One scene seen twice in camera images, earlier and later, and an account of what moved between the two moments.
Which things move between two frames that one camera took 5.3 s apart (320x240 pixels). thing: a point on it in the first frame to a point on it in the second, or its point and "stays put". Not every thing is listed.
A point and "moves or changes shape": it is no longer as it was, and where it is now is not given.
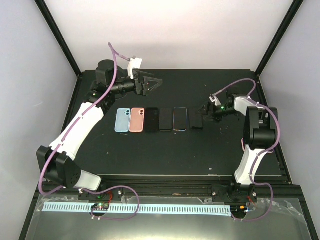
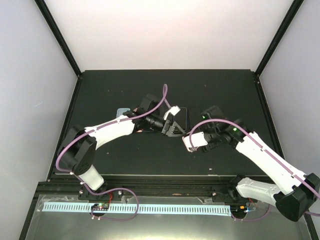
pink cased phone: x=243 y=146 moves or changes shape
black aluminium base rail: x=183 y=187 stays put
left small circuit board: x=100 y=206 stays put
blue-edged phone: x=180 y=119 stays put
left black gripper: x=144 y=90 to x=166 y=127
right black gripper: x=212 y=105 to x=206 y=149
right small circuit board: x=238 y=209 stays put
